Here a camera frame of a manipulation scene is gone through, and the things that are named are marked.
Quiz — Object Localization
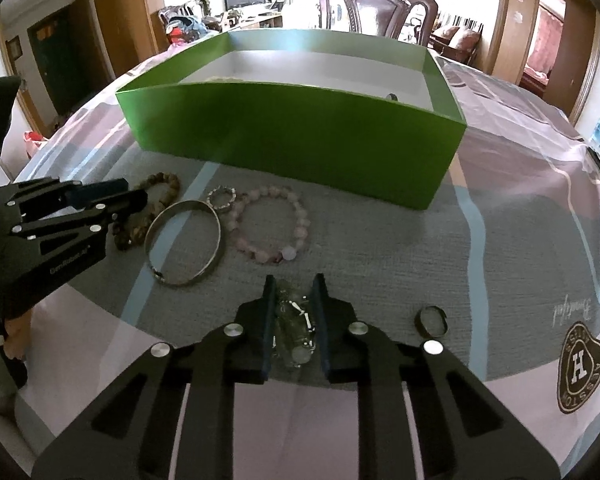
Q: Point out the silver chain charm jewelry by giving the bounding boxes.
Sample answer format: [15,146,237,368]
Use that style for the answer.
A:
[274,280,316,368]

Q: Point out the brown wooden bead bracelet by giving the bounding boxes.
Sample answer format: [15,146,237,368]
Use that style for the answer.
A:
[111,171,182,253]

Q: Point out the silver metal bangle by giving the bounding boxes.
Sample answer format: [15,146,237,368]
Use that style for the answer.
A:
[144,200,224,288]

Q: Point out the black ring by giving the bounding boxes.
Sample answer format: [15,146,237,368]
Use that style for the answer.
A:
[414,304,450,339]

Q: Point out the small silver bead ring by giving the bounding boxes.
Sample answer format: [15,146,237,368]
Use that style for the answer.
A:
[206,185,238,213]

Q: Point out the pink bead bracelet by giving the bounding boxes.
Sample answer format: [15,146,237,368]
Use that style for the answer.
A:
[223,185,312,265]

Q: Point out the white wristwatch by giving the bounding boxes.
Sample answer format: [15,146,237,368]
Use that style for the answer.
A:
[204,76,244,82]

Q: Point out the operator left hand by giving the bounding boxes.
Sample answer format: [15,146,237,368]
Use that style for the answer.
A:
[0,309,33,361]

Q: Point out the plaid tablecloth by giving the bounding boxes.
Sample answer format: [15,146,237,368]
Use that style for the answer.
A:
[15,62,600,479]

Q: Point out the chair with clothes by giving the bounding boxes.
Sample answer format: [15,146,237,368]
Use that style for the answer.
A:
[158,4,210,44]

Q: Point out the green cardboard box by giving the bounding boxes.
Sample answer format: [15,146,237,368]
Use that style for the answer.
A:
[117,28,466,210]

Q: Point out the wooden sofa with cushions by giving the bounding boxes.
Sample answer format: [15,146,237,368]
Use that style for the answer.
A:
[428,14,483,65]

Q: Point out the carved dark wooden chair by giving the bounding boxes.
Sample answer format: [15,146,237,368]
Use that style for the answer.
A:
[320,0,438,47]

